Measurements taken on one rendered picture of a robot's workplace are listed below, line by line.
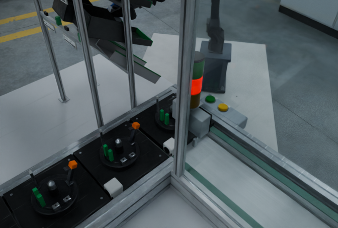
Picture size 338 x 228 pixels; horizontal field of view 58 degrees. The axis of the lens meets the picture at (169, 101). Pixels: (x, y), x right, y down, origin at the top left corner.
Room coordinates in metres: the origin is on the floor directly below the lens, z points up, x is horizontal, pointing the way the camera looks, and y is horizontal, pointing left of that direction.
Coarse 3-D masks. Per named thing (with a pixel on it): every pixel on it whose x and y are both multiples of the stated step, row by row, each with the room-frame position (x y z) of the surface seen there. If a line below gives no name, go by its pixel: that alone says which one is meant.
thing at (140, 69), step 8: (104, 40) 1.08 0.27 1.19; (104, 48) 1.07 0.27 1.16; (112, 48) 1.09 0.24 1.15; (120, 48) 1.11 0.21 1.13; (112, 56) 0.96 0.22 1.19; (120, 56) 0.98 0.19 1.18; (136, 56) 1.16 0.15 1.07; (120, 64) 0.98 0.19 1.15; (136, 64) 1.02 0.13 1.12; (144, 64) 1.18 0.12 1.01; (136, 72) 1.01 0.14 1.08; (144, 72) 1.03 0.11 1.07; (152, 72) 1.06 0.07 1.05; (152, 80) 1.06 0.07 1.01
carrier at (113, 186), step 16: (96, 144) 0.72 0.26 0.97; (112, 144) 0.71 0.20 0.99; (128, 144) 0.71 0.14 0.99; (144, 144) 0.73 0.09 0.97; (80, 160) 0.65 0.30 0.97; (96, 160) 0.65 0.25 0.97; (112, 160) 0.64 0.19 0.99; (128, 160) 0.64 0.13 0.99; (144, 160) 0.66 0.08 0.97; (160, 160) 0.66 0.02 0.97; (96, 176) 0.59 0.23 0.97; (112, 176) 0.59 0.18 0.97; (128, 176) 0.59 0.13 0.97; (112, 192) 0.52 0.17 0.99
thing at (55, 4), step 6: (54, 0) 1.12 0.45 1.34; (84, 0) 1.19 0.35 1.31; (54, 6) 1.11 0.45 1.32; (60, 6) 1.07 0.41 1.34; (66, 6) 1.03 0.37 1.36; (72, 6) 1.04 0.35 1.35; (60, 12) 1.05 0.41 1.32; (66, 12) 1.03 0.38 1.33; (72, 12) 1.04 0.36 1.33; (66, 18) 1.02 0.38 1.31
